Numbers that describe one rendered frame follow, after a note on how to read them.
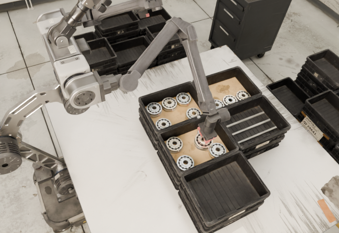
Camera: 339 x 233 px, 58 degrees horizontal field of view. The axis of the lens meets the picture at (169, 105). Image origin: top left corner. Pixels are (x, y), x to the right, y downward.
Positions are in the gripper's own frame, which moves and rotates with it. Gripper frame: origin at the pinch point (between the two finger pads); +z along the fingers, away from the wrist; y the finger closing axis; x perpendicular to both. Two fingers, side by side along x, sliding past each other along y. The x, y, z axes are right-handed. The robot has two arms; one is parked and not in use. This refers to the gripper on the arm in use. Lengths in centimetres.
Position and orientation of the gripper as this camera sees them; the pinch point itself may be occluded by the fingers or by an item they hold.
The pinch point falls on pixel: (204, 138)
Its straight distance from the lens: 170.9
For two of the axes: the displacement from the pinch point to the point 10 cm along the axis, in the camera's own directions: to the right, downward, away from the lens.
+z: -1.0, 6.2, 7.8
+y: -4.2, -7.4, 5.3
